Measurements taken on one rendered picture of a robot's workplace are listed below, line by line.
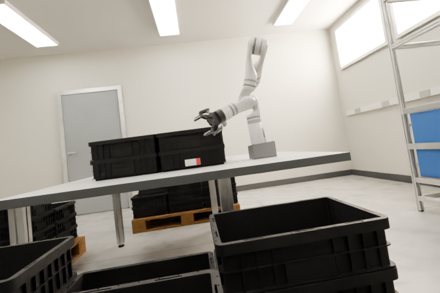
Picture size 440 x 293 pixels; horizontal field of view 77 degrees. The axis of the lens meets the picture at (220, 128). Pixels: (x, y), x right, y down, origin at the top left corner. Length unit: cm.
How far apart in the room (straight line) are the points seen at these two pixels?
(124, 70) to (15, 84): 182
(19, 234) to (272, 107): 434
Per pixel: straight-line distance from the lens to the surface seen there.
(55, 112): 548
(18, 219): 153
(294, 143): 521
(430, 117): 283
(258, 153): 175
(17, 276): 76
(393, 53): 311
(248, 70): 155
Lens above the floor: 80
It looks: 4 degrees up
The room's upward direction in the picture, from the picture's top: 8 degrees counter-clockwise
